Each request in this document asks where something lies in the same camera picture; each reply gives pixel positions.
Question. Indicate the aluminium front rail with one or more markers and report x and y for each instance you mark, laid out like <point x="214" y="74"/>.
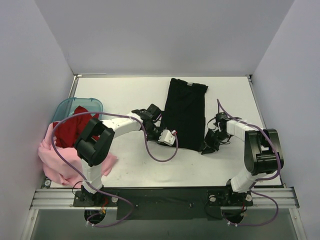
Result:
<point x="63" y="199"/>

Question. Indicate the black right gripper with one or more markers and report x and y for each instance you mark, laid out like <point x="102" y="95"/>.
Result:
<point x="213" y="140"/>

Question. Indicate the teal plastic bin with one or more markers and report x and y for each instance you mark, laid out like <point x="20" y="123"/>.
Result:
<point x="68" y="106"/>

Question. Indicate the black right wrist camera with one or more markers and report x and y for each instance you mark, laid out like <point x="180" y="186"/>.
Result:
<point x="218" y="122"/>

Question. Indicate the black t shirt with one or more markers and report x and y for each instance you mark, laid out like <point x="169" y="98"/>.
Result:
<point x="184" y="112"/>

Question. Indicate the pink t shirt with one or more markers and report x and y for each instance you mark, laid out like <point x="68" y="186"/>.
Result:
<point x="54" y="167"/>

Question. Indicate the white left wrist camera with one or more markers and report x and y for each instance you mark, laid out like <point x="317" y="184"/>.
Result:
<point x="167" y="137"/>

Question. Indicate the red t shirt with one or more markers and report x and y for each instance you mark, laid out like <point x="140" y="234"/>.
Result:
<point x="68" y="132"/>

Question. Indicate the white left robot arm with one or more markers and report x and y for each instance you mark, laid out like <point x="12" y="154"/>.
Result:
<point x="94" y="142"/>

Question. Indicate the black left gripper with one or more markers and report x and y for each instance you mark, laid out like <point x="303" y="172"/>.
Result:
<point x="155" y="135"/>

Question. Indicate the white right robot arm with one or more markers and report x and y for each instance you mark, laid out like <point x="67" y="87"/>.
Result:
<point x="263" y="157"/>

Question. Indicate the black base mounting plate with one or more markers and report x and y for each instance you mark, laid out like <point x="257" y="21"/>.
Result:
<point x="168" y="203"/>

